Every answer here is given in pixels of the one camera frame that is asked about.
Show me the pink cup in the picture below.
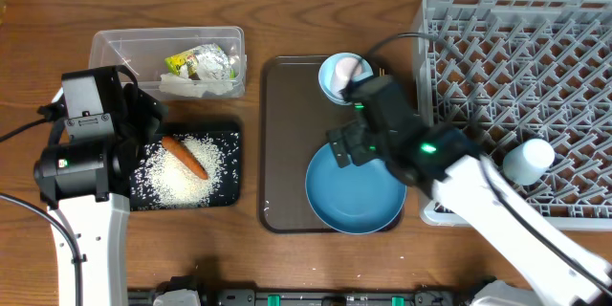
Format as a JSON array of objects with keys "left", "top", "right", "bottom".
[{"left": 329, "top": 56, "right": 363, "bottom": 98}]

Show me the white tissue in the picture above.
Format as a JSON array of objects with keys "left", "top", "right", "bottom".
[{"left": 159, "top": 74, "right": 233, "bottom": 98}]

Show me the small light blue bowl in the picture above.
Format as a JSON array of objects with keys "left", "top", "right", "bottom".
[{"left": 318, "top": 53, "right": 374, "bottom": 105}]

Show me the large blue plate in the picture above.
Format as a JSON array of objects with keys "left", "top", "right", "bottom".
[{"left": 305, "top": 144, "right": 406, "bottom": 234}]

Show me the green yellow snack wrapper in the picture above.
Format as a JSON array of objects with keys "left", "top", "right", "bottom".
[{"left": 164, "top": 43, "right": 236, "bottom": 81}]

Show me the white rice pile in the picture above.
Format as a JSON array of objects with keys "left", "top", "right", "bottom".
[{"left": 132, "top": 133, "right": 240, "bottom": 209}]

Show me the orange carrot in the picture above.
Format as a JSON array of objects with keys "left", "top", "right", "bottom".
[{"left": 162, "top": 136, "right": 208, "bottom": 180}]

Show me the light blue cup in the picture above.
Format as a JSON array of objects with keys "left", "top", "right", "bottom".
[{"left": 502, "top": 139, "right": 555, "bottom": 186}]

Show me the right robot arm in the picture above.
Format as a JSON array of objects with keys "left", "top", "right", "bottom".
[{"left": 327, "top": 76, "right": 611, "bottom": 305}]

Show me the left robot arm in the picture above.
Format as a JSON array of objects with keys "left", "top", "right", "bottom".
[{"left": 33, "top": 65, "right": 167, "bottom": 305}]

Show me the grey dishwasher rack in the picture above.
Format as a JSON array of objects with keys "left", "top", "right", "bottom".
[{"left": 413, "top": 0, "right": 611, "bottom": 231}]

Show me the clear plastic bin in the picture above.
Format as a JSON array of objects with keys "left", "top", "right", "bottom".
[{"left": 89, "top": 26, "right": 247, "bottom": 100}]

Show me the brown serving tray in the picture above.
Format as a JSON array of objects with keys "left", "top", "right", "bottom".
[{"left": 258, "top": 55, "right": 353, "bottom": 234}]

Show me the black shallow tray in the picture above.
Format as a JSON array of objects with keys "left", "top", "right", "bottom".
[{"left": 126, "top": 120, "right": 243, "bottom": 213}]

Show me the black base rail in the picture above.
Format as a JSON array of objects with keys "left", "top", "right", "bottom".
[{"left": 127, "top": 276, "right": 527, "bottom": 306}]

